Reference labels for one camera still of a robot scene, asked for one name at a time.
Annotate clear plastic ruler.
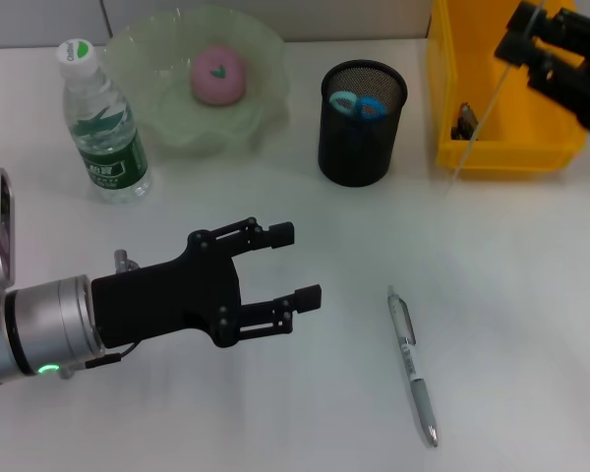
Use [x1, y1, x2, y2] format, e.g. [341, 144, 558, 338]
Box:
[449, 0, 547, 186]

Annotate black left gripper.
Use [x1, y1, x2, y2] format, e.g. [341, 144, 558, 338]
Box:
[90, 215, 324, 349]

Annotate green glass fruit plate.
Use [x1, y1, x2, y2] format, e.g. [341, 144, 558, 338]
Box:
[102, 5, 293, 159]

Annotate clear green-label water bottle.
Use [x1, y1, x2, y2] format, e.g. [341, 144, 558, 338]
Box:
[56, 37, 154, 206]

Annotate blue teal scissors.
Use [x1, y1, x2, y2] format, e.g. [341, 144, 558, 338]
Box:
[328, 90, 388, 123]

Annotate left gripper cable with plug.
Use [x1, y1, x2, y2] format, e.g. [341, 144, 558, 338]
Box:
[58, 249, 143, 381]

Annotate silver grey pen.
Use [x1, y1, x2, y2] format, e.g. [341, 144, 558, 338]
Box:
[386, 285, 441, 449]

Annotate yellow plastic bin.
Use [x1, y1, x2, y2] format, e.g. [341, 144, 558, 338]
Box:
[426, 0, 590, 179]

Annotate pink toy peach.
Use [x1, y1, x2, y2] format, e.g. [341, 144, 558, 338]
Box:
[190, 43, 249, 107]

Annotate black mesh pen holder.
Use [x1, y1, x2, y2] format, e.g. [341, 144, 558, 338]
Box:
[318, 59, 410, 188]

